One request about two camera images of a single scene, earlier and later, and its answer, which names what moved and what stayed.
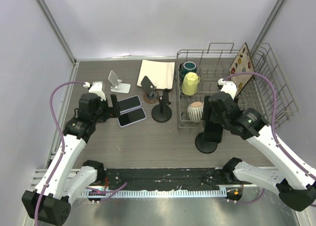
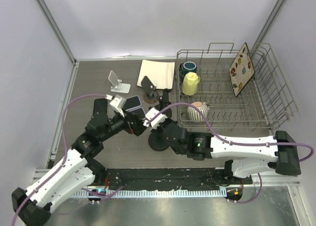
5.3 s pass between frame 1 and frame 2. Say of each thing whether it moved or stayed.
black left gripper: moved
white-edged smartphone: stayed
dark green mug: stayed
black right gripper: moved
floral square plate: stayed
